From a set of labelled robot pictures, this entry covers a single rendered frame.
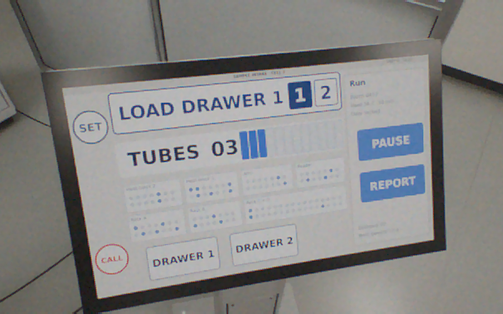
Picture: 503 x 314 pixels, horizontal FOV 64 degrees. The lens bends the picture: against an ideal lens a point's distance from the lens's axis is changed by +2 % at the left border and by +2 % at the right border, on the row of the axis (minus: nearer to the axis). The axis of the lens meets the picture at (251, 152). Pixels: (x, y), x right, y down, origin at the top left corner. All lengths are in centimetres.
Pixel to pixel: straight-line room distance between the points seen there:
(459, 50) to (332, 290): 163
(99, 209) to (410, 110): 44
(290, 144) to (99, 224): 27
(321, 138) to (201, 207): 19
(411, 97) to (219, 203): 30
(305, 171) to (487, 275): 146
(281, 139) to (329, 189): 10
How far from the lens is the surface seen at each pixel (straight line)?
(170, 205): 52
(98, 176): 53
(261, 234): 55
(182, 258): 55
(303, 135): 53
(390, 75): 58
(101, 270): 56
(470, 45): 264
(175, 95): 51
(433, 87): 62
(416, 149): 61
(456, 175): 220
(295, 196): 55
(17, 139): 232
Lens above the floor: 149
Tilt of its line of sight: 48 degrees down
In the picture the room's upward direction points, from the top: 3 degrees clockwise
